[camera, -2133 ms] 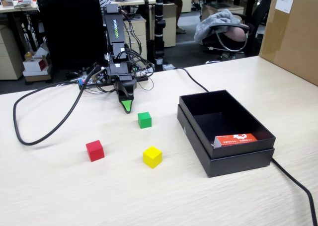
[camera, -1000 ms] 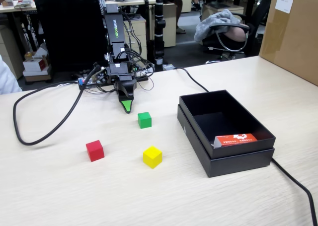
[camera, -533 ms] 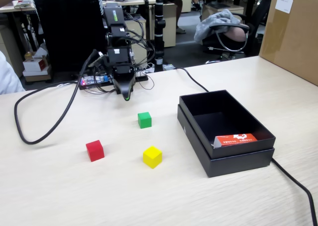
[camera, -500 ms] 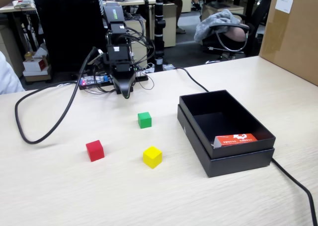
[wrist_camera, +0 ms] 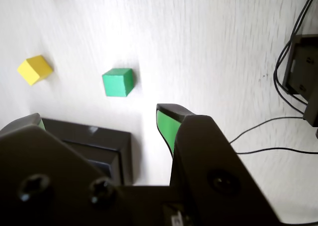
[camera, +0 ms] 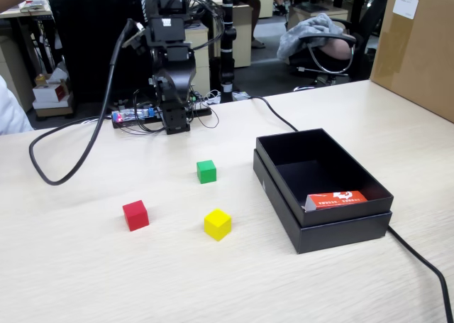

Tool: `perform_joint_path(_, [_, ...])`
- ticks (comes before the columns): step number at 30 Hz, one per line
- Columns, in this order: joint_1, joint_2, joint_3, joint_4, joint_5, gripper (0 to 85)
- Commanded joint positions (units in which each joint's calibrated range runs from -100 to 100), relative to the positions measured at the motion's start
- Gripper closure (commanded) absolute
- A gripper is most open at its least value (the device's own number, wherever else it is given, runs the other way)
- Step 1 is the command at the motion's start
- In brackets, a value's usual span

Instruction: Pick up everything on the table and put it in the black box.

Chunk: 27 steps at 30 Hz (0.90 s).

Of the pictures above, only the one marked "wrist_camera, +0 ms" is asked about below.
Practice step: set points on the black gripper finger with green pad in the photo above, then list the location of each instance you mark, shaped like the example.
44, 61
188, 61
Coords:
211, 161

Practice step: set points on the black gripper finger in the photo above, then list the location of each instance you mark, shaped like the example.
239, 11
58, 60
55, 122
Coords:
37, 166

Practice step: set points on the yellow wooden cube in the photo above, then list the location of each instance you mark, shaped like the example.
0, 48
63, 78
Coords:
33, 70

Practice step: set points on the green wooden cube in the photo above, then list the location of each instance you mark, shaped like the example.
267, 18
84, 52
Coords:
116, 83

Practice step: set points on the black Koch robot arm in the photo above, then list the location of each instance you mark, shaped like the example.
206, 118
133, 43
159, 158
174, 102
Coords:
305, 62

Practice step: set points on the black box lid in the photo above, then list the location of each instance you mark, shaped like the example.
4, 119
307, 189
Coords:
99, 134

